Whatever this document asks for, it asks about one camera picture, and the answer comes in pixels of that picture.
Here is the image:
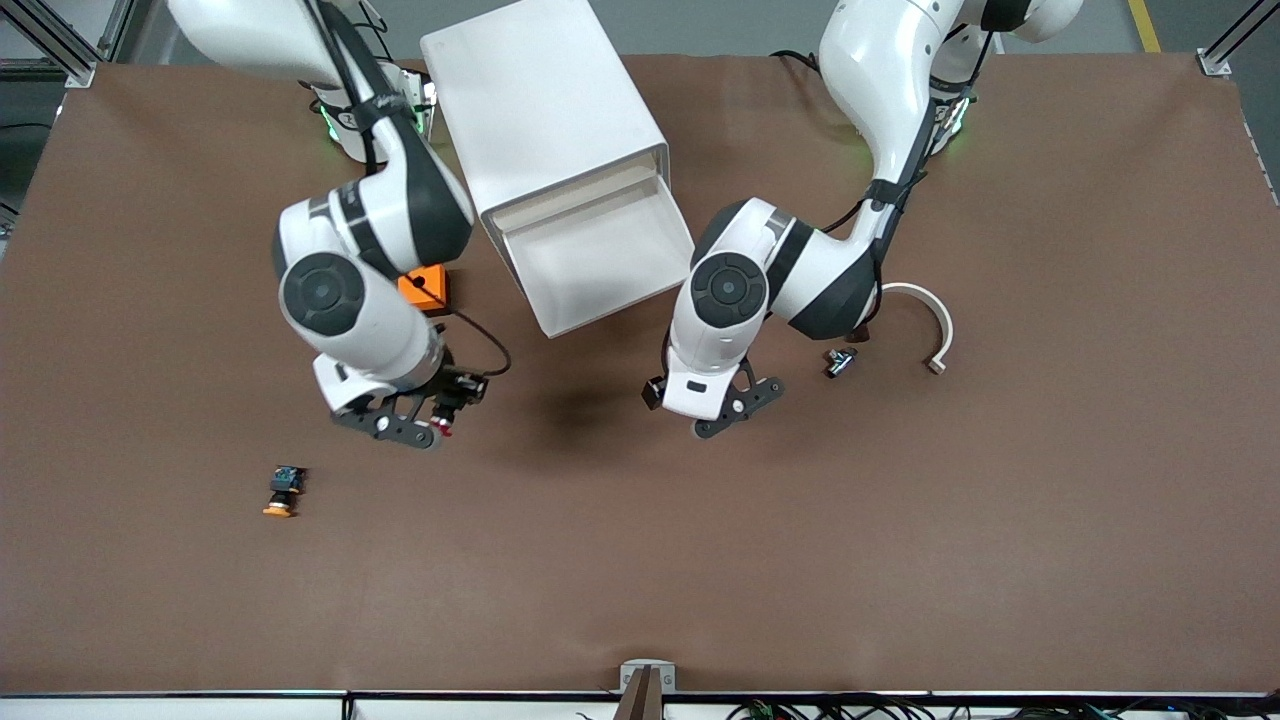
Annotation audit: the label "white plastic drawer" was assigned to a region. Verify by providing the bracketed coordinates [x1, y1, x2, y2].
[495, 175, 697, 339]
[488, 163, 661, 226]

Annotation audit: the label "orange cap push button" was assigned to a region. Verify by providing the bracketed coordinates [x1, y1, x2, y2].
[262, 465, 307, 519]

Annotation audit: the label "white drawer cabinet housing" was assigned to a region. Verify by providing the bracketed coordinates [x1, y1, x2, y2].
[420, 0, 670, 251]

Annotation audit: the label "orange box with hole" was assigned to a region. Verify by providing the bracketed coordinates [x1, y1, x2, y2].
[397, 262, 452, 319]

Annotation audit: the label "brown bar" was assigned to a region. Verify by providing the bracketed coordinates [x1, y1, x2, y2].
[612, 667, 666, 720]

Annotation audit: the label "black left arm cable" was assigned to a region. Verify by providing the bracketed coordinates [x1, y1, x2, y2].
[815, 0, 1001, 241]

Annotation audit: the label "grey metal table bracket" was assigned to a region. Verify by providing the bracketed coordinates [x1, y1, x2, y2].
[619, 659, 677, 694]

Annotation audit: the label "white half-ring pipe clamp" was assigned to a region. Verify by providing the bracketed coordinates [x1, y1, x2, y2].
[880, 283, 955, 376]

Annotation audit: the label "black base cable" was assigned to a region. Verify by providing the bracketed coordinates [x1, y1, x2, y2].
[770, 48, 836, 91]

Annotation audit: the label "tangled black cables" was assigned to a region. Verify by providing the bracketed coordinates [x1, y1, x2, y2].
[575, 695, 1280, 720]

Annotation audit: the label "white table edge rail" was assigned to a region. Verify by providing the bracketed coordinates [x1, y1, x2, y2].
[0, 690, 1280, 720]

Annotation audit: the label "aluminium frame post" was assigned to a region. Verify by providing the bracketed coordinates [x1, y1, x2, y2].
[0, 0, 136, 89]
[1197, 0, 1280, 77]

